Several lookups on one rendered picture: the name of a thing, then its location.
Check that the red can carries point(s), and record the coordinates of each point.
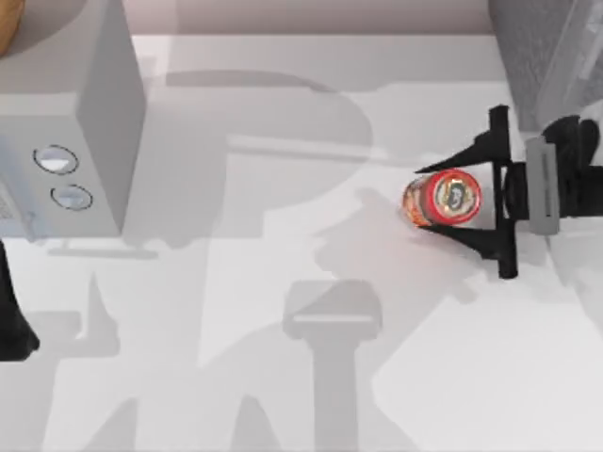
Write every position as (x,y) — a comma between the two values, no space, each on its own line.
(443,198)

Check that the pale microwave oven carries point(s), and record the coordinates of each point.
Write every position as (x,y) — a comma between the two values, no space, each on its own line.
(106,117)

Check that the small round microwave knob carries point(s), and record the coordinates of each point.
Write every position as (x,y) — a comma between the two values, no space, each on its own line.
(71,197)

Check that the large round microwave knob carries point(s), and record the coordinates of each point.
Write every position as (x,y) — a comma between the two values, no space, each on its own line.
(55,159)

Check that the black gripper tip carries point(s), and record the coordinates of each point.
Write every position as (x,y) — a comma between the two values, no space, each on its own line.
(10,320)

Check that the brown rounded object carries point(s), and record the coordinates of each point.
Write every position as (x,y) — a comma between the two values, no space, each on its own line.
(8,21)

